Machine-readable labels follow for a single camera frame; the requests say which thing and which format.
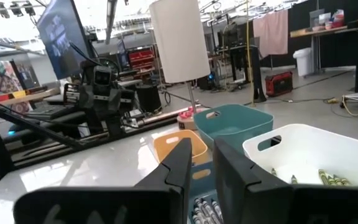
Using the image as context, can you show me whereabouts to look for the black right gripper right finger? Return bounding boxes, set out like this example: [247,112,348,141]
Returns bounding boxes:
[213,138,293,224]

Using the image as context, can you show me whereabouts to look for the black track spotlights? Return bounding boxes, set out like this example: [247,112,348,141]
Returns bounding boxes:
[0,0,37,19]

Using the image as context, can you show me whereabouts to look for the blue-grey plastic bin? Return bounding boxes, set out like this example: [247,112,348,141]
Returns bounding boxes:
[186,160,227,224]

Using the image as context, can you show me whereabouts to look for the white trash can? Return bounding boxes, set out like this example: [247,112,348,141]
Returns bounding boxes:
[292,47,315,78]

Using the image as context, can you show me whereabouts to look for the black cylindrical bin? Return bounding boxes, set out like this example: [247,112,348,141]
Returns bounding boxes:
[135,83,163,114]

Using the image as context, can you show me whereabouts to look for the black partition panels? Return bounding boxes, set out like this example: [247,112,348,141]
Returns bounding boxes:
[259,0,358,68]

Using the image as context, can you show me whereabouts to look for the cluttered workbench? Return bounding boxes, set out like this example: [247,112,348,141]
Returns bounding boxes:
[290,8,358,94]

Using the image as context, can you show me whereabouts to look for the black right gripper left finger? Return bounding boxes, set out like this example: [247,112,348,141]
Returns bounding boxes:
[134,138,193,224]

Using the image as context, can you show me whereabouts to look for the large dark display screen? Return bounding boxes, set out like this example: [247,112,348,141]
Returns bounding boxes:
[35,0,92,81]

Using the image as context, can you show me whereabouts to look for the teal plastic bin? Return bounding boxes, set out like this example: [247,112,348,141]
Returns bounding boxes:
[193,104,275,154]

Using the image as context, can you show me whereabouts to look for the white plastic bin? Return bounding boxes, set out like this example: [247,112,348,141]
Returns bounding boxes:
[242,123,358,188]

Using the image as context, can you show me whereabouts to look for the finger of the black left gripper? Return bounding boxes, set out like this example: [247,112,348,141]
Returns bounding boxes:
[108,88,123,112]
[78,84,95,111]

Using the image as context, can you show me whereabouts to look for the white shade wooden base lamp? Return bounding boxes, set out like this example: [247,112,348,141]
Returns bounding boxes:
[149,0,211,131]

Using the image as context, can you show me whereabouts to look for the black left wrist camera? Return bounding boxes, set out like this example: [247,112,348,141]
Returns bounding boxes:
[93,65,113,86]

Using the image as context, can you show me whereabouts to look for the red tool cabinet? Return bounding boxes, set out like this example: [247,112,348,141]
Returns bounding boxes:
[127,47,155,73]

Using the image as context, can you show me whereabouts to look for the yellow-orange plastic bin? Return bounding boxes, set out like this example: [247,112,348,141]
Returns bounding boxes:
[153,129,209,166]

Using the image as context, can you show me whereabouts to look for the yellow cable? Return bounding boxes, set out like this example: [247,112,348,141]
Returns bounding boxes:
[244,0,255,107]

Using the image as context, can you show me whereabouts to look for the black equipment stand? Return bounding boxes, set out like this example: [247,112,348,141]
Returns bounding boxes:
[228,45,267,104]

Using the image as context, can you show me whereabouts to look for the red and black case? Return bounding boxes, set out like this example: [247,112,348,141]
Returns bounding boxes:
[264,70,295,98]

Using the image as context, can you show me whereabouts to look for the pink cloth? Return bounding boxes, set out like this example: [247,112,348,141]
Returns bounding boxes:
[252,9,290,59]

